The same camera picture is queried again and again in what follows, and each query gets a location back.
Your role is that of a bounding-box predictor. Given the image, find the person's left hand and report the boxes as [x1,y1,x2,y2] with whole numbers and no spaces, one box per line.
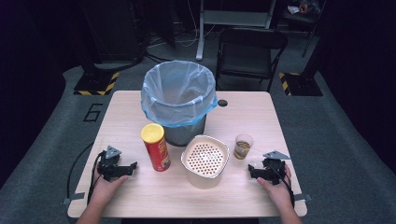
[90,175,129,205]

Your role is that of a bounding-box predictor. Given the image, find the grey mesh waste bin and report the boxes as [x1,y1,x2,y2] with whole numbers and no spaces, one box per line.
[161,114,207,147]

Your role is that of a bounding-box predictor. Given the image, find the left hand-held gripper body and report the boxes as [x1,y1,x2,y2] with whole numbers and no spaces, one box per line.
[97,145,125,183]

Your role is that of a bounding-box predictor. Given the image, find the white floor cables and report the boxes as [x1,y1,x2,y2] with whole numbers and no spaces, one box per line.
[148,0,218,49]

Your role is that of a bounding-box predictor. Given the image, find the hand-held gripper black cable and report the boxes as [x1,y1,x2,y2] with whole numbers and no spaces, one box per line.
[66,141,106,204]
[267,160,296,209]

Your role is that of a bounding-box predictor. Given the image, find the right hand-held gripper black cable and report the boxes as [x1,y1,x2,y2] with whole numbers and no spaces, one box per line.
[267,160,296,209]

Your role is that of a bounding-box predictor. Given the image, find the red chips can yellow lid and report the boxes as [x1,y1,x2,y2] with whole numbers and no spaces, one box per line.
[140,122,172,173]

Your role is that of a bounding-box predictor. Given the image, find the person's right hand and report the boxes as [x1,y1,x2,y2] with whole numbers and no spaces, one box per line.
[256,165,294,211]

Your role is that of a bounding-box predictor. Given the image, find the clear plastic cup with tea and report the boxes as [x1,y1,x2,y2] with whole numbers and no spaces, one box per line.
[233,133,255,161]

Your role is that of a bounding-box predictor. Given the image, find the white metal desk frame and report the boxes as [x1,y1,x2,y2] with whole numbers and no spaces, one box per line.
[195,0,277,62]

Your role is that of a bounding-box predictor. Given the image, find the left hand-held gripper black cable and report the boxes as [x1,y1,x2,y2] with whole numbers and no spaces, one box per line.
[66,141,106,204]

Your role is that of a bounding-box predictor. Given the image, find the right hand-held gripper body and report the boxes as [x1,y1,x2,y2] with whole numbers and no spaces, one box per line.
[262,150,291,187]

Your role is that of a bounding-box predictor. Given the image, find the black folding chair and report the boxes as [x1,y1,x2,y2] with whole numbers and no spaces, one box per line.
[215,26,290,93]

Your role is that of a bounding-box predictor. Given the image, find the black yellow striped base plate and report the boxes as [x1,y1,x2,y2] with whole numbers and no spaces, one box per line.
[73,71,120,97]
[277,71,324,97]

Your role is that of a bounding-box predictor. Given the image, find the grey tape strip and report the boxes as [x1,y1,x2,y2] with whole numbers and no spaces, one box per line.
[62,191,86,206]
[293,192,313,203]

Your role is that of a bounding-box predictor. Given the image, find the translucent blue bin bag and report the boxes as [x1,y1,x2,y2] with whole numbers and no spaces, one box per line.
[140,60,219,129]

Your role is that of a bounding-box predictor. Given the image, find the black cabinet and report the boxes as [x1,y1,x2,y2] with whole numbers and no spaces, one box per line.
[78,0,148,65]

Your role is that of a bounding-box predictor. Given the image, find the dark shelf with clutter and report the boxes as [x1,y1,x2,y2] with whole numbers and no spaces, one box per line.
[281,0,329,34]

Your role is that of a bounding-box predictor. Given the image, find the cream container with perforated strainer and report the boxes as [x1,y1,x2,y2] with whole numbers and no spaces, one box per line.
[180,133,231,190]

